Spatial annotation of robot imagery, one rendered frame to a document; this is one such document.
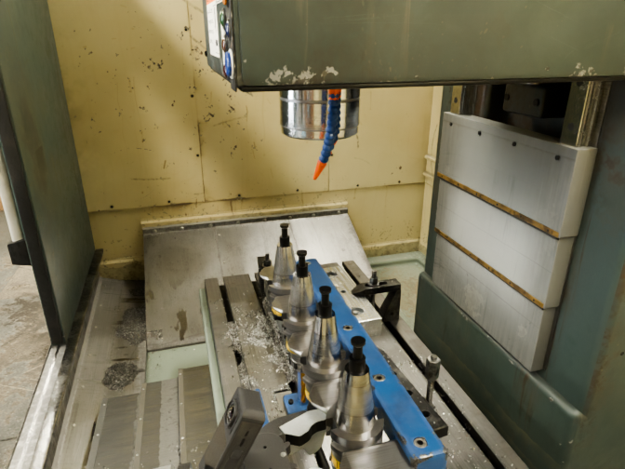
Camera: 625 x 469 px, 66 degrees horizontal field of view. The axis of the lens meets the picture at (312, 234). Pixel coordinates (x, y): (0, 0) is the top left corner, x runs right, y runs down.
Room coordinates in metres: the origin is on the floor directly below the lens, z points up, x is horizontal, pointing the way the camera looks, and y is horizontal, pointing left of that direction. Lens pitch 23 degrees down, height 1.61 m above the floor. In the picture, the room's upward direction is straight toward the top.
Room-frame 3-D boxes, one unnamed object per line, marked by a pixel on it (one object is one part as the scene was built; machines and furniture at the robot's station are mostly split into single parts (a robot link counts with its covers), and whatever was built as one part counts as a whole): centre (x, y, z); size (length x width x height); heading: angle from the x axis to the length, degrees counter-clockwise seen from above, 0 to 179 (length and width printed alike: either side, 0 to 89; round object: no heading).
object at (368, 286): (1.11, -0.17, 0.97); 0.13 x 0.03 x 0.15; 106
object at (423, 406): (0.78, -0.18, 0.93); 0.26 x 0.05 x 0.06; 21
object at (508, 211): (1.11, -0.44, 1.16); 0.48 x 0.05 x 0.51; 16
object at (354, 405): (0.41, -0.05, 1.26); 0.04 x 0.04 x 0.07
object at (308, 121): (0.98, -0.01, 1.48); 0.16 x 0.16 x 0.12
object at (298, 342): (0.57, 0.00, 1.21); 0.07 x 0.05 x 0.01; 106
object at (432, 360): (0.78, -0.24, 0.96); 0.03 x 0.03 x 0.13
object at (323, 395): (0.46, -0.03, 1.21); 0.07 x 0.05 x 0.01; 106
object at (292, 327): (0.62, 0.01, 1.21); 0.06 x 0.06 x 0.03
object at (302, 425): (0.44, 0.00, 1.17); 0.09 x 0.03 x 0.06; 131
